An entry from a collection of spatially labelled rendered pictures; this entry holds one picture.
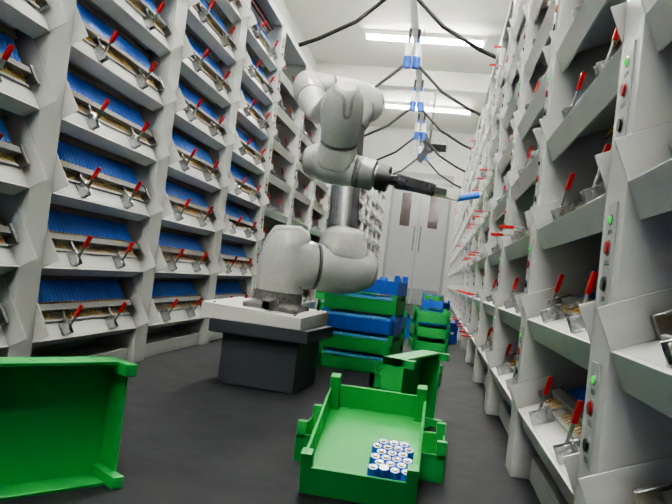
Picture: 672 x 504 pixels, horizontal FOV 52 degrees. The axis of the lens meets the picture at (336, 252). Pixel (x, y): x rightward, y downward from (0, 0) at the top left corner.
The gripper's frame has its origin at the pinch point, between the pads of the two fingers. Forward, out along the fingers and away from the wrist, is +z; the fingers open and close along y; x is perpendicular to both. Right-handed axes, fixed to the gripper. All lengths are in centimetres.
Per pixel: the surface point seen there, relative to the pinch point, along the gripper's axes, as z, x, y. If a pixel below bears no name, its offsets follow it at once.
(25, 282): -92, 50, -37
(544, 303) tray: 26, 23, -40
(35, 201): -95, 30, -37
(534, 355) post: 27, 34, -40
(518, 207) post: 22.1, -4.7, 30.3
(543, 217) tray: 21.6, 5.0, -40.0
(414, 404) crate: 5, 50, -46
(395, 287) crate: -12, 31, 82
